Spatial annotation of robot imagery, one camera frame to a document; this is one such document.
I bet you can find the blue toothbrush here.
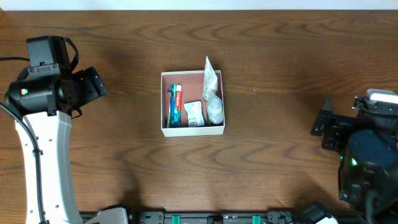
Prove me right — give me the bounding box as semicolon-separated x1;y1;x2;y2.
167;83;181;128

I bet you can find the red green toothpaste tube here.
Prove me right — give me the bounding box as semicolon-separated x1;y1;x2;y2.
170;84;182;128

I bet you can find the clear spray bottle dark liquid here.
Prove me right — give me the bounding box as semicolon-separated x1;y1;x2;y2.
206;91;224;125

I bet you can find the white box with pink interior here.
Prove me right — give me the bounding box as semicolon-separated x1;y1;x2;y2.
160;70;226;137

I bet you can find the white cream tube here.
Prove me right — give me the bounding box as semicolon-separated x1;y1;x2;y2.
203;56;218;100

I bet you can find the green and white small packet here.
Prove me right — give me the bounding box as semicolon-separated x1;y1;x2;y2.
184;101;205;128

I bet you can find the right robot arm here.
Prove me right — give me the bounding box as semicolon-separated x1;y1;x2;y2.
310;96;397;223

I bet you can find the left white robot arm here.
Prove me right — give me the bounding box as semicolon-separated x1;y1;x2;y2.
6;67;129;223

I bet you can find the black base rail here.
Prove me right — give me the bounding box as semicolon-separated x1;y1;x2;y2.
79;210;364;224

